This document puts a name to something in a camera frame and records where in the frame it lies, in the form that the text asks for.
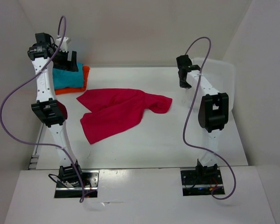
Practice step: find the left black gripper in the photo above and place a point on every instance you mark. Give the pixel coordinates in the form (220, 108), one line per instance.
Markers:
(67, 65)

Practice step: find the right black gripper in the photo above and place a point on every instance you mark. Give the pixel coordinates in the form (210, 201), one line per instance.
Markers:
(184, 85)

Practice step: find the teal t shirt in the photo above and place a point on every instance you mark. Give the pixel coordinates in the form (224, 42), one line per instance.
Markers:
(64, 79)

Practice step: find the orange t shirt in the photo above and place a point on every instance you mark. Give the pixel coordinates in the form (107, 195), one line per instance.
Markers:
(86, 71)

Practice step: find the pink t shirt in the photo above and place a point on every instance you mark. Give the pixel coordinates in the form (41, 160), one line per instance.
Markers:
(115, 110)

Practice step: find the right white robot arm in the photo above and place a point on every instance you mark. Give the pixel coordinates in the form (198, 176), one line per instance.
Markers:
(213, 113)

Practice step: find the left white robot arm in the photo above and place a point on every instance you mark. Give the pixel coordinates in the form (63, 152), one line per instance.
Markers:
(53, 115)

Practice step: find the white plastic basket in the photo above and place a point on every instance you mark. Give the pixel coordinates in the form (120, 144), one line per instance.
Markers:
(217, 77)

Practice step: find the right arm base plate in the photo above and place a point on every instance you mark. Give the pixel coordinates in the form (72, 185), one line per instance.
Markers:
(194, 186)

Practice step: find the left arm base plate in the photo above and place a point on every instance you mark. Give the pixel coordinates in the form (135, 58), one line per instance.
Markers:
(73, 190)

